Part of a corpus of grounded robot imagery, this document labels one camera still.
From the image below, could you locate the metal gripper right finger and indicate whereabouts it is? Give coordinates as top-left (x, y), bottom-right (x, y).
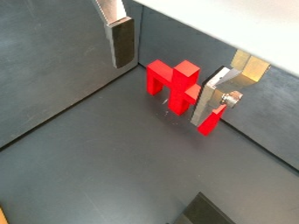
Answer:
top-left (190, 50), bottom-right (269, 126)

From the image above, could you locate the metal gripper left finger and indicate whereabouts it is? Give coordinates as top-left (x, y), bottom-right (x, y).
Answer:
top-left (92, 0), bottom-right (134, 68)

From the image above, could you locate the red E-shaped block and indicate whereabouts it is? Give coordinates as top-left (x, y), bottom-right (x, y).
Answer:
top-left (145, 59), bottom-right (228, 137)

